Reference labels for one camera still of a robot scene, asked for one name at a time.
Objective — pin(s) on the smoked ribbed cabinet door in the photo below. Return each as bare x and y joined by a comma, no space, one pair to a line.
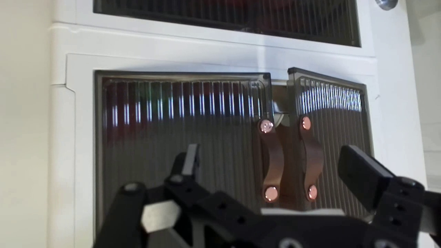
183,124
321,20
339,118
183,11

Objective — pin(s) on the silver door knob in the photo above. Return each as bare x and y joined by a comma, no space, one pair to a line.
386,3

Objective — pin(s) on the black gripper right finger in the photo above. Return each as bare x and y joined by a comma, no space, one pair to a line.
366,176

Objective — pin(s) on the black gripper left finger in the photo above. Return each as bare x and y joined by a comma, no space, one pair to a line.
183,206

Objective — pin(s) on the white stackable cabinet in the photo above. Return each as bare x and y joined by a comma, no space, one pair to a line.
321,56
220,32

